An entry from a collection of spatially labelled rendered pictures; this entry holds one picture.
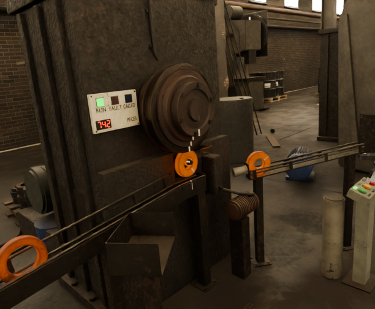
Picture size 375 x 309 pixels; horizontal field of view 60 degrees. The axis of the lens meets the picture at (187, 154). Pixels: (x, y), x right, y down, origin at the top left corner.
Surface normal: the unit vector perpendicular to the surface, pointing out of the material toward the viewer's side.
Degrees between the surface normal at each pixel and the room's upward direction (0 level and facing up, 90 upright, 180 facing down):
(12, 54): 90
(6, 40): 90
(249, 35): 92
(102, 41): 90
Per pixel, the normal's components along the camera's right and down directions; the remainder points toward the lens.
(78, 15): 0.71, 0.12
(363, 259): -0.70, 0.23
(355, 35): -0.85, 0.19
